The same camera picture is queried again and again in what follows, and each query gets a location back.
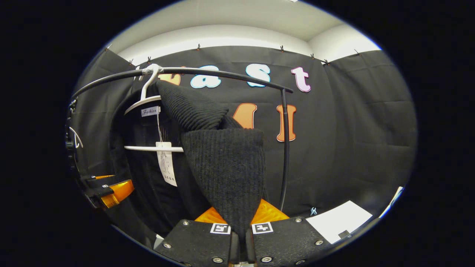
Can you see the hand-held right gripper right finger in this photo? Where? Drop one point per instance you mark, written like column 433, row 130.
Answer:
column 285, row 241

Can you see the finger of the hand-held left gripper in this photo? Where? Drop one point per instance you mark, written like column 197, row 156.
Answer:
column 104, row 181
column 118, row 191

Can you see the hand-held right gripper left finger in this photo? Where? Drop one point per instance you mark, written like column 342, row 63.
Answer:
column 200, row 241

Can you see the black knit garment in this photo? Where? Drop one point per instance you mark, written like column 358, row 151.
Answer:
column 226, row 167

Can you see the white plastic clothes hanger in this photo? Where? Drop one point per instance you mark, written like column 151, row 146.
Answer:
column 144, row 148

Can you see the black metal clothes rack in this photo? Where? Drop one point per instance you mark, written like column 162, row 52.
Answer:
column 285, row 148

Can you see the white paper garment tag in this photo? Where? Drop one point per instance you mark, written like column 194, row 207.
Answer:
column 167, row 167

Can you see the grey ribbed box white top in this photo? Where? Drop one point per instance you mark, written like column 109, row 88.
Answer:
column 337, row 222

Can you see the black backdrop cloth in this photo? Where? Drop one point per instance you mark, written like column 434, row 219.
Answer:
column 352, row 129

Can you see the row of black backdrop clips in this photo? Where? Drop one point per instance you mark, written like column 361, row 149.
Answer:
column 198, row 47

